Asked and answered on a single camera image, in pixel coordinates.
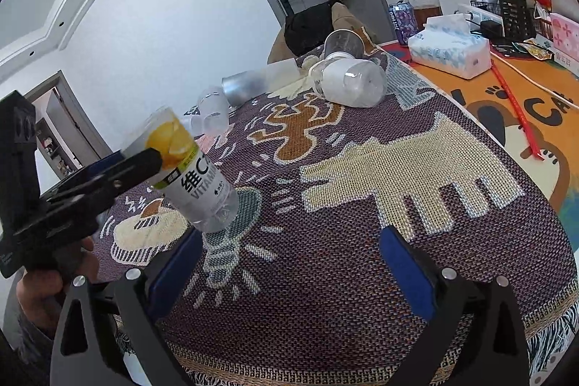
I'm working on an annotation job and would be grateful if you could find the black mesh holder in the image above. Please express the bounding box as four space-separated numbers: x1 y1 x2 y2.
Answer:
495 0 537 41

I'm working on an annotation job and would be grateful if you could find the white translucent bottle lying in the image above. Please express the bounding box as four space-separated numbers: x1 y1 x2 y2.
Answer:
310 58 387 109

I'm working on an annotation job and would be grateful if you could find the person's left forearm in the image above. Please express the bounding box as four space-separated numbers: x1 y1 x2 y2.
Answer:
0 309 57 386

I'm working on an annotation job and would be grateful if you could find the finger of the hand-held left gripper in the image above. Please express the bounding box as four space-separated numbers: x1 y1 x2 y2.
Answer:
41 147 164 216

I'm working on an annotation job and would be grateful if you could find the white power strip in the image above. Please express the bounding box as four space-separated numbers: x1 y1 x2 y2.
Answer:
457 4 503 29

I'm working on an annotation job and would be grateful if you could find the white blue tissue pack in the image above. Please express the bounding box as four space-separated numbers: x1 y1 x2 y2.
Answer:
408 14 491 79

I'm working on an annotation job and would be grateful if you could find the orange cat mat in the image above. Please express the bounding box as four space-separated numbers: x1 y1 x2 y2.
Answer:
380 42 579 251

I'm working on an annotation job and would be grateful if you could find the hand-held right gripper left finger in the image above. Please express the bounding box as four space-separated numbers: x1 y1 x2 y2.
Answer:
50 227 212 386

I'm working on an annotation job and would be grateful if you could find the cluttered shelf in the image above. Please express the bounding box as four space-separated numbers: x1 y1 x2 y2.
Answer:
34 117 82 176

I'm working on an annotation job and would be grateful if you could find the printed woven blanket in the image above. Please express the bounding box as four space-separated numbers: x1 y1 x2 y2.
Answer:
97 47 579 386

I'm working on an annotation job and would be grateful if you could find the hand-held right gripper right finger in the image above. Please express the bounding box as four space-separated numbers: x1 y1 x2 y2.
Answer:
378 225 530 386

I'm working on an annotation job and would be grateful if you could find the pink box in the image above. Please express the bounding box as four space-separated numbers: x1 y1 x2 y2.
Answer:
549 13 579 70

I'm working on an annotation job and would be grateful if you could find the purple patterned can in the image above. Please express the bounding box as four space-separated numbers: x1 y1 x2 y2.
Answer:
389 1 419 45

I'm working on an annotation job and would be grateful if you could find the red stick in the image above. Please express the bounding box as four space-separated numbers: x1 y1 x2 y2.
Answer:
491 51 546 161

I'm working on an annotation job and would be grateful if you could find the black bag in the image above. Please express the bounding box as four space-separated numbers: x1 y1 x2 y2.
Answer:
284 1 335 56

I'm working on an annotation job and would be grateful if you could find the person's left hand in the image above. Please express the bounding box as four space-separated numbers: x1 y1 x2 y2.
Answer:
16 237 100 337

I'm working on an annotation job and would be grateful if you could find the small frosted plastic cup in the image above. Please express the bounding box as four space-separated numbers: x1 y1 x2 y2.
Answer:
183 85 232 140

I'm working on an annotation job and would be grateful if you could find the snack packet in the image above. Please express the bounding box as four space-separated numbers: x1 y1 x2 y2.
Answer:
511 40 555 61

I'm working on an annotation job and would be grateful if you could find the clear plastic cup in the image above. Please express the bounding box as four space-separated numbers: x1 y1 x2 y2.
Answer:
323 30 365 61

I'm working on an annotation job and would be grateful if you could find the clear bottle with lemon label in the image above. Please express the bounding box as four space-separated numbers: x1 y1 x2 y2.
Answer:
122 106 240 233

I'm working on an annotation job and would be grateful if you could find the brown coat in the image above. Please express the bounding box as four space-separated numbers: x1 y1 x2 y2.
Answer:
267 0 381 65

